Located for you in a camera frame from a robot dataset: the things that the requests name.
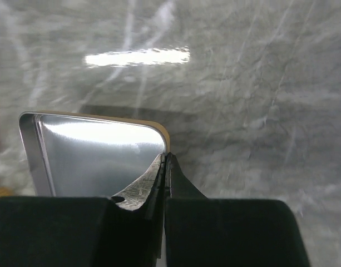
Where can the silver tin lid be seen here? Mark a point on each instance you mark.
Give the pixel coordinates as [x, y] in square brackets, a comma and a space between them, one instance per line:
[82, 155]

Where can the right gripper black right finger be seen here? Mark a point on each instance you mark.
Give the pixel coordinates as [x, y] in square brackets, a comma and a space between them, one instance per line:
[227, 232]

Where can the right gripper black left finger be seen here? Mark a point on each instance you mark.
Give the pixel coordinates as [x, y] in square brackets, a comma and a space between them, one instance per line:
[121, 230]

